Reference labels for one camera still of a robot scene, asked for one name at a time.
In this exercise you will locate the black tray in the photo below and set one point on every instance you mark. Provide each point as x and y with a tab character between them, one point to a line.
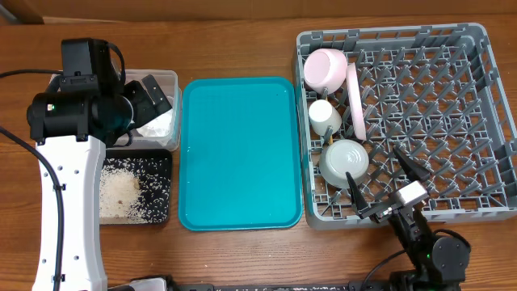
161	161

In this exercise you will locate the white napkin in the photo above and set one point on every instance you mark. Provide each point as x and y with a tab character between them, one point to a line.
158	127

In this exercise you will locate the grey bowl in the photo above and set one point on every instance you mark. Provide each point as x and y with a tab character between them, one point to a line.
341	157

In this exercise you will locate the clear plastic bin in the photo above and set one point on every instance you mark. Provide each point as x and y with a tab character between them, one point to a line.
132	140

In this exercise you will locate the pink bowl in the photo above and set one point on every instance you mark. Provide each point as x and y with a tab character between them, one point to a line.
325	69

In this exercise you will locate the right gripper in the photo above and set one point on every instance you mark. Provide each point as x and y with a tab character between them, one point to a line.
410	165

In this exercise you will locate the grey dishwasher rack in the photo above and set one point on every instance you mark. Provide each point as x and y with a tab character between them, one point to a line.
433	92

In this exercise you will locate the cream paper cup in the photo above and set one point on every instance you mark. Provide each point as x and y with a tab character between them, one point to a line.
323	114

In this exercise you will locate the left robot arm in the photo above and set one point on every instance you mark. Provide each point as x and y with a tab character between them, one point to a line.
73	123

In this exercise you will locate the pink plate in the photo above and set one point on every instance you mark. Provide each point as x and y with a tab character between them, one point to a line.
355	102

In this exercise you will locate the teal serving tray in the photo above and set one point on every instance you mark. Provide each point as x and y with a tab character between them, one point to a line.
240	165

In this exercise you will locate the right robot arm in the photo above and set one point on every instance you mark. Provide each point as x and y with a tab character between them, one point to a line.
440	257

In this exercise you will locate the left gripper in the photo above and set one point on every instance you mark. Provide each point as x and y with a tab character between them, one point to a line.
148	109

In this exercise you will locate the rice leftovers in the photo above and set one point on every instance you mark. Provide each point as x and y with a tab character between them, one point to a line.
119	194

